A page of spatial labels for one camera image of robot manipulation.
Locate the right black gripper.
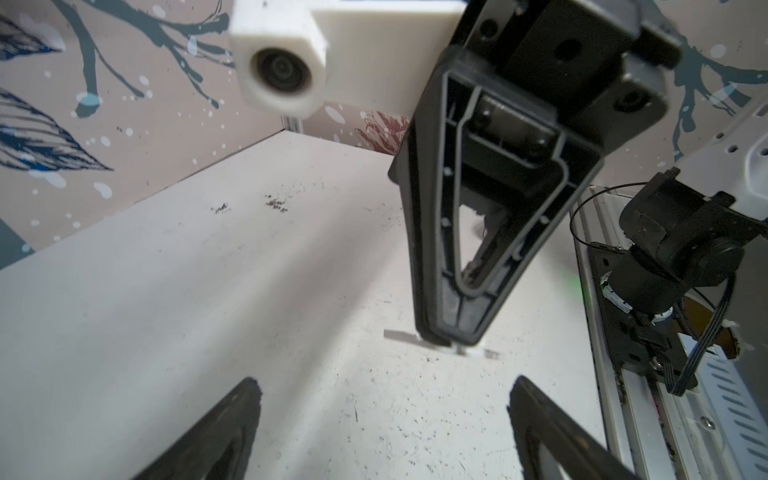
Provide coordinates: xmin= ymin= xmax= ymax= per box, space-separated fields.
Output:
xmin=389 ymin=0 xmax=683 ymax=346

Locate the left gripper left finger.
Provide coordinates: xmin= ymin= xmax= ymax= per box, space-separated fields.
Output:
xmin=136 ymin=377 xmax=262 ymax=479

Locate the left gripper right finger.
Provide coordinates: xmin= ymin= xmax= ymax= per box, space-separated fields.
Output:
xmin=508 ymin=376 xmax=637 ymax=479

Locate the white battery compartment cover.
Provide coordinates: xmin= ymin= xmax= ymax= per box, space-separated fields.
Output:
xmin=383 ymin=329 xmax=502 ymax=360

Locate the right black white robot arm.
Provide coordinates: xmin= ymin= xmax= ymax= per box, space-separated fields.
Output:
xmin=389 ymin=1 xmax=767 ymax=346

